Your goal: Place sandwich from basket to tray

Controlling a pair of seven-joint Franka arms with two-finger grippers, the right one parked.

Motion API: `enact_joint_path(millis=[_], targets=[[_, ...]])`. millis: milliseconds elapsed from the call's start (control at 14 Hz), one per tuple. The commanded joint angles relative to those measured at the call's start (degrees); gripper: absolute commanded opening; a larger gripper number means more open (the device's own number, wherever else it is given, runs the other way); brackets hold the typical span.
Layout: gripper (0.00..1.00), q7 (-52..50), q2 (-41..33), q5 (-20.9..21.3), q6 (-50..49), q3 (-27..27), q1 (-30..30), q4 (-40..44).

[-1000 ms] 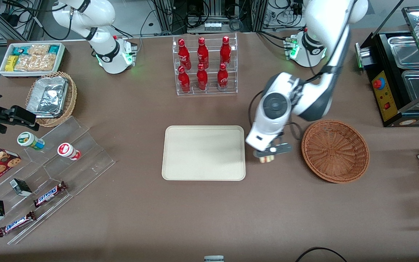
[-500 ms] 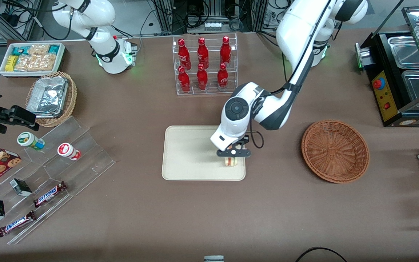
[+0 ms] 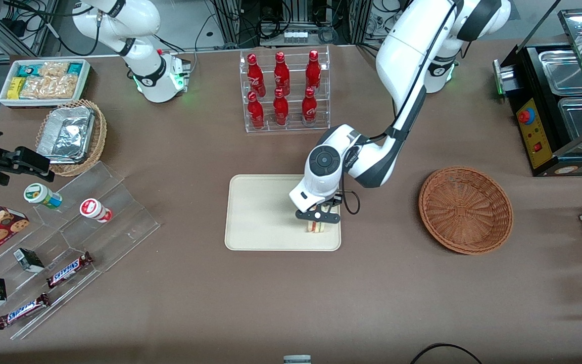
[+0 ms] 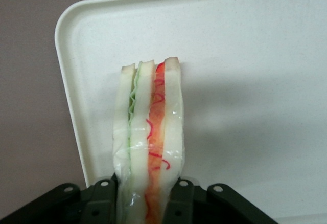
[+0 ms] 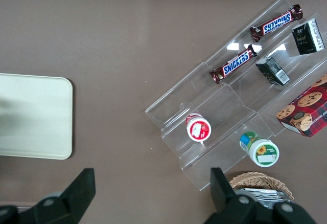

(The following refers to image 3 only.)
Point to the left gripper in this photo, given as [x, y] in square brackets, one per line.
[337, 201]

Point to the triangle cut sandwich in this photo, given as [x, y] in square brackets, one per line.
[316, 227]

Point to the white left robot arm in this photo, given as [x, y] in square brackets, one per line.
[412, 65]

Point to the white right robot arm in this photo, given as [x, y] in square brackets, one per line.
[144, 76]

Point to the cream rectangular plastic tray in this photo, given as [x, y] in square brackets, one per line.
[260, 212]

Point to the light wicker basket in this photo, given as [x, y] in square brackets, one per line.
[96, 136]

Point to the brown round wicker basket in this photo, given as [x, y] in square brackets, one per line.
[465, 210]

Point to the green sunflower lid cup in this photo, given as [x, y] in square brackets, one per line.
[38, 193]

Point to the stack of foil containers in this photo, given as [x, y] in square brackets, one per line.
[66, 134]

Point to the white snack bin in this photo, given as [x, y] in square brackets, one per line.
[5, 101]

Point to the yellow snack pack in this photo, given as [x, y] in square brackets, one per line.
[15, 88]

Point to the red lid yogurt cup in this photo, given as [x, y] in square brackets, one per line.
[93, 209]

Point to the clear cracker bag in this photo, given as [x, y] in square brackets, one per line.
[53, 69]
[51, 87]

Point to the dark green small carton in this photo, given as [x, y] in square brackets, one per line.
[29, 260]

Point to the teal snack pack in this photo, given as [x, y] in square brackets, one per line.
[28, 70]
[75, 68]

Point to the clear acrylic stepped display stand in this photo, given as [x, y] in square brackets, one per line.
[94, 237]

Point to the red cola bottle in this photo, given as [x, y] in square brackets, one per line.
[281, 108]
[313, 71]
[255, 76]
[282, 73]
[255, 111]
[309, 107]

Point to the Snickers chocolate bar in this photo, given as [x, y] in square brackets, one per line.
[22, 311]
[68, 270]

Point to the clear acrylic bottle rack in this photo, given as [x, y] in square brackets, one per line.
[286, 91]

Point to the grey device at table edge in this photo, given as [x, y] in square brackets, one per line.
[297, 359]

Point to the white power strip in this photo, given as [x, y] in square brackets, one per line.
[295, 36]

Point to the red emergency stop button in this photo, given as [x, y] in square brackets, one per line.
[526, 116]

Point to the black food warmer machine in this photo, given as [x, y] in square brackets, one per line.
[538, 146]

